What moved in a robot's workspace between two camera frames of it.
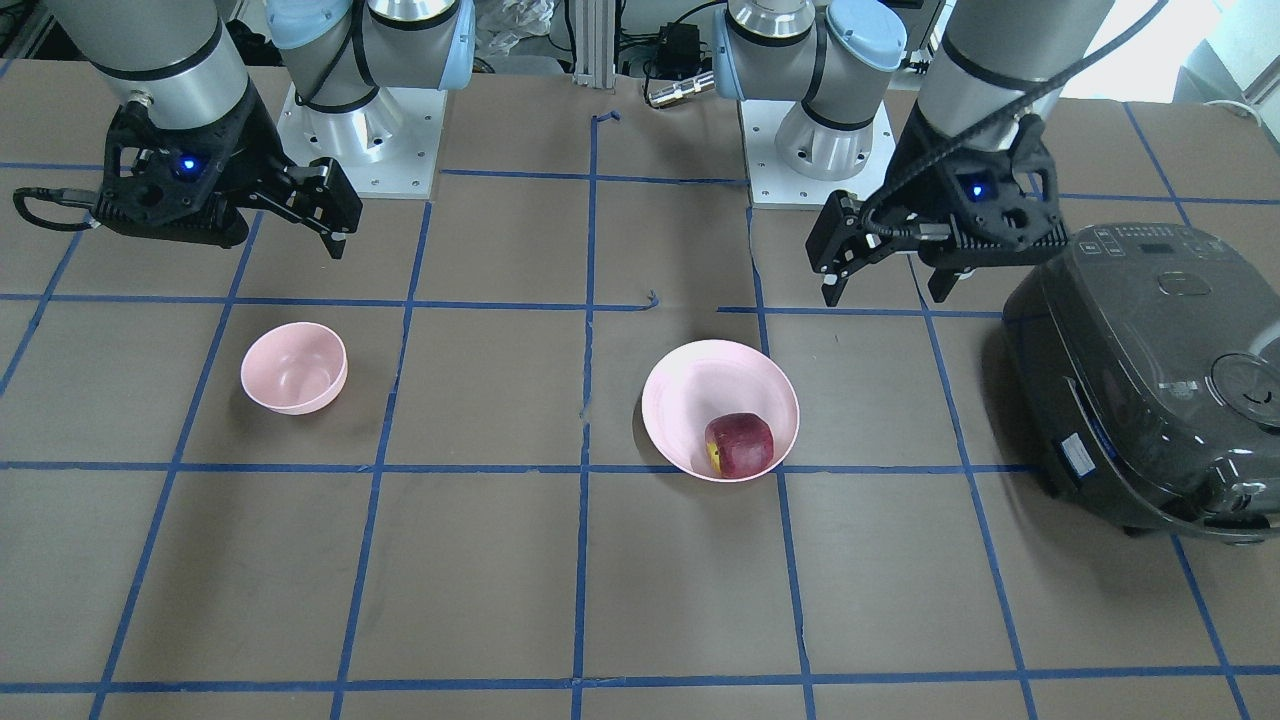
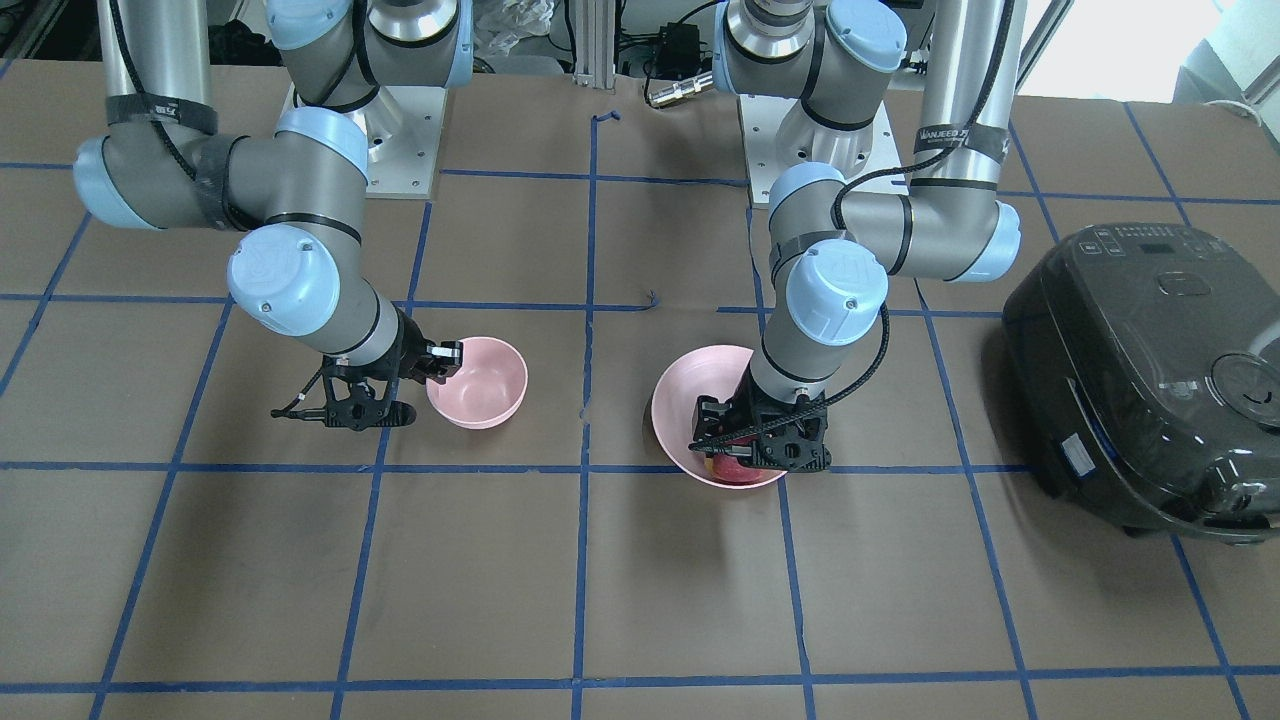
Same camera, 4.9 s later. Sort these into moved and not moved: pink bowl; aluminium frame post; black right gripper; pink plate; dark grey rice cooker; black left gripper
Moved: black right gripper; black left gripper; pink bowl
Not moved: dark grey rice cooker; pink plate; aluminium frame post
